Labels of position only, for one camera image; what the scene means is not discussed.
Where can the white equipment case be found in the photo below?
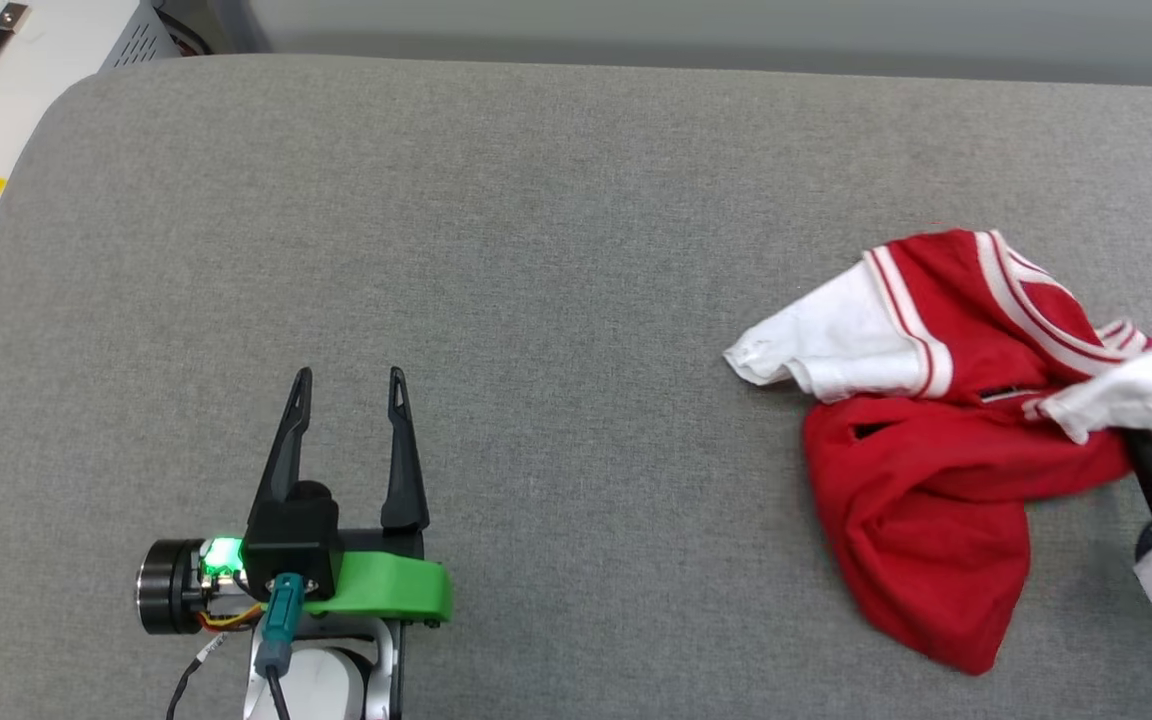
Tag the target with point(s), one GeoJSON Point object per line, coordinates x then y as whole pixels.
{"type": "Point", "coordinates": [46, 90]}

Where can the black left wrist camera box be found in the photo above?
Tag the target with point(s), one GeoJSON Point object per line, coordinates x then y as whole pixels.
{"type": "Point", "coordinates": [291, 540]}

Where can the red and white basketball jersey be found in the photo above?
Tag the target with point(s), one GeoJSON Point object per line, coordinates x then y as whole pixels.
{"type": "Point", "coordinates": [926, 480]}

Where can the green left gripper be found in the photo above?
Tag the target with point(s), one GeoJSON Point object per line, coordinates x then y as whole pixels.
{"type": "Point", "coordinates": [386, 590]}

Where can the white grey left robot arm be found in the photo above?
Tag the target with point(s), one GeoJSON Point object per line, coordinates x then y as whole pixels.
{"type": "Point", "coordinates": [321, 685]}

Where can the white partition panel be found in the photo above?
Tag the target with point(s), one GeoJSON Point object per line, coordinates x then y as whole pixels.
{"type": "Point", "coordinates": [736, 20]}

